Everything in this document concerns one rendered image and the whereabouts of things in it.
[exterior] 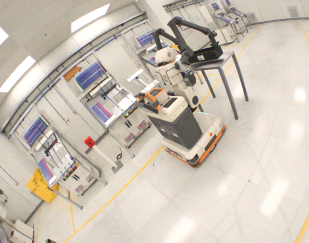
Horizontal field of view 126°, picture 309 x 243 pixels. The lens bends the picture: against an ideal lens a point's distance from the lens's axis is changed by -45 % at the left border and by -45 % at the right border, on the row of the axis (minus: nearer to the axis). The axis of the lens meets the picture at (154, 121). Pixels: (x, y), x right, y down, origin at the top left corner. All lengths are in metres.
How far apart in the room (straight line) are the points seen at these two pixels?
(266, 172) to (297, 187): 0.37
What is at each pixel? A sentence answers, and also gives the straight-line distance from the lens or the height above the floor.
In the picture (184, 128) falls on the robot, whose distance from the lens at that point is 1.35.
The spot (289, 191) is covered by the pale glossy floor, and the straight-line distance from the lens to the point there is 1.47.
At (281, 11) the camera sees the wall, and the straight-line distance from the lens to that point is 8.16.
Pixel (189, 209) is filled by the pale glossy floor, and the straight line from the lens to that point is 1.52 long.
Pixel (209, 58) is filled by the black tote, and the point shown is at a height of 0.87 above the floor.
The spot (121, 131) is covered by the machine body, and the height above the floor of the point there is 0.38.
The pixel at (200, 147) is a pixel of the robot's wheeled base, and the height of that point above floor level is 0.25.
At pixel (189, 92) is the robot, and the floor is 0.70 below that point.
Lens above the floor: 1.35
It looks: 27 degrees down
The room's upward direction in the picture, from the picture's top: 37 degrees counter-clockwise
